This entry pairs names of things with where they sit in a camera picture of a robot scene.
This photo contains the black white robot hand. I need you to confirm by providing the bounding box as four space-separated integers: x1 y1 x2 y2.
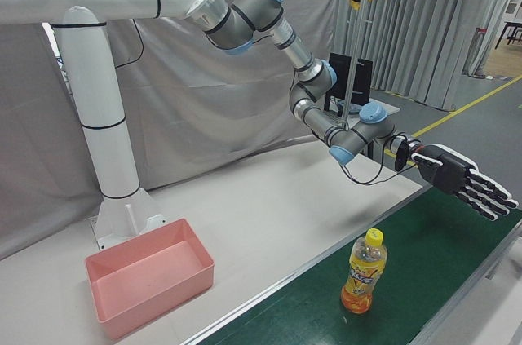
409 144 520 223

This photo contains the orange drink bottle yellow cap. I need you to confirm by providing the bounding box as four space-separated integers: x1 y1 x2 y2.
340 227 389 316

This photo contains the pink plastic basket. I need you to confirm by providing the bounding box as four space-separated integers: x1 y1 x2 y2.
84 218 216 341

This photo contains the green conveyor belt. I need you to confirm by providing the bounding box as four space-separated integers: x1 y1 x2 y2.
185 184 522 345

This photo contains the black computer monitor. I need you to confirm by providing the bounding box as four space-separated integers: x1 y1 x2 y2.
328 52 352 101
354 58 373 104

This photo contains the grey pleated curtain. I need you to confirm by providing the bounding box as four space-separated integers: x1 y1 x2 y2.
332 0 509 112

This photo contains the dark wooden table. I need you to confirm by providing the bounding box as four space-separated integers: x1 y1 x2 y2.
495 20 522 51

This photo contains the grey fabric curtain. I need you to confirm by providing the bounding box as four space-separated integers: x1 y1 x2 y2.
0 0 347 260

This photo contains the white robot torso stand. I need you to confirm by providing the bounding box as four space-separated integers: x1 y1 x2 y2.
0 0 219 252

